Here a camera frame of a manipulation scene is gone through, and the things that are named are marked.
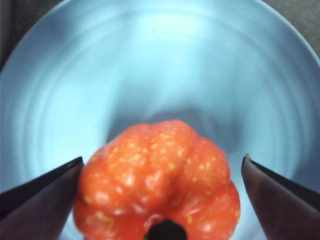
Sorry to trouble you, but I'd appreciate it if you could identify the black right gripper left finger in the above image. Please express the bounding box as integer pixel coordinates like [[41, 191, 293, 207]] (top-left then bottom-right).
[[0, 156, 85, 240]]

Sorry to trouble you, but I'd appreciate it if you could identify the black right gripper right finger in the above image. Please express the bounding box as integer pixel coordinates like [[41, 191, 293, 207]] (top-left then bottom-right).
[[240, 153, 320, 240]]

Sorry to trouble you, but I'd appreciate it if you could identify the orange toy pumpkin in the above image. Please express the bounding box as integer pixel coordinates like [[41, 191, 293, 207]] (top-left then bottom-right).
[[73, 119, 241, 240]]

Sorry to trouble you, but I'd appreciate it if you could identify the blue round plate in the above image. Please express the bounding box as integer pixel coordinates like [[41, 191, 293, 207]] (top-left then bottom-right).
[[0, 0, 320, 240]]

